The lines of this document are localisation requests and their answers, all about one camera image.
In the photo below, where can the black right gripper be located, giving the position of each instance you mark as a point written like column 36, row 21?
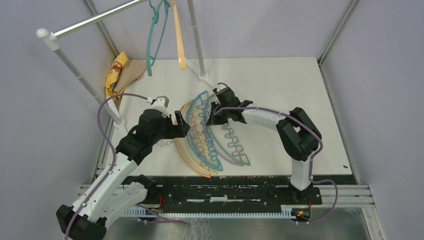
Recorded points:
column 214, row 110

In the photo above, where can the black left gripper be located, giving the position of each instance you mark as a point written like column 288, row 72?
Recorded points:
column 177, row 126

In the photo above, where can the blue wavy hanger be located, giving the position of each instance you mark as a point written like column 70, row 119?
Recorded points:
column 196, row 137

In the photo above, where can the green wavy hanger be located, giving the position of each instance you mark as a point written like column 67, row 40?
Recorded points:
column 228, row 149

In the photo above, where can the beige plastic hanger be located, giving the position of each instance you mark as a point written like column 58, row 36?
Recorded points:
column 181, row 58

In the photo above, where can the teal plastic hanger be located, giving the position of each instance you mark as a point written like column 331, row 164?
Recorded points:
column 159, row 21

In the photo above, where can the purple wavy hanger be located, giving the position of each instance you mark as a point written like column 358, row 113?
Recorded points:
column 205, row 115

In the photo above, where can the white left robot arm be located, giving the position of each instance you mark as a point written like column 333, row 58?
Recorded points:
column 90, row 216

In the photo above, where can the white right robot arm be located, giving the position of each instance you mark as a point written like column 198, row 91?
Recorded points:
column 300, row 137

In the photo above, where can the yellow wavy hanger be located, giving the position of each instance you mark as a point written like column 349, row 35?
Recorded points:
column 194, row 163

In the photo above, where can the orange wavy hanger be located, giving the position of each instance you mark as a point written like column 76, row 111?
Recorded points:
column 163, row 143

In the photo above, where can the beige cloth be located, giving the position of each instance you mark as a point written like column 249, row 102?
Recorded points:
column 131, row 72

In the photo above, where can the yellow patterned cloth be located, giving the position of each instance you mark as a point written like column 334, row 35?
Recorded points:
column 113, row 76

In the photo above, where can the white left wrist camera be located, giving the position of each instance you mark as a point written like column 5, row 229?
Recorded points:
column 160, row 103

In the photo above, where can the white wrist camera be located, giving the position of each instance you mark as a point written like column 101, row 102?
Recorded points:
column 218, row 88
column 160, row 103

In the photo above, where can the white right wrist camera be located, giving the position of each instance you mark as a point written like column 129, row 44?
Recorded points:
column 218, row 88

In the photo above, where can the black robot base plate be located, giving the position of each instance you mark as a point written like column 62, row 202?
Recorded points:
column 228, row 194

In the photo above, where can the white slotted cable duct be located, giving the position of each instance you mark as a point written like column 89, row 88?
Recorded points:
column 139, row 212

